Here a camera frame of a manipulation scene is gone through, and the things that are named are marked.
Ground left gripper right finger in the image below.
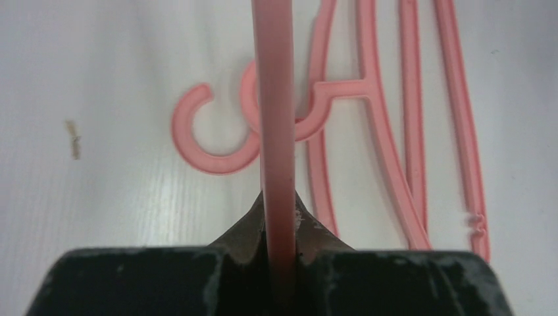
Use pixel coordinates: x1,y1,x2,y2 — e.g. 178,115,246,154
295,198,513,315

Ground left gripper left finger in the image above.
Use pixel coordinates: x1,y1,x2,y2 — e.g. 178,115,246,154
27,197,268,315

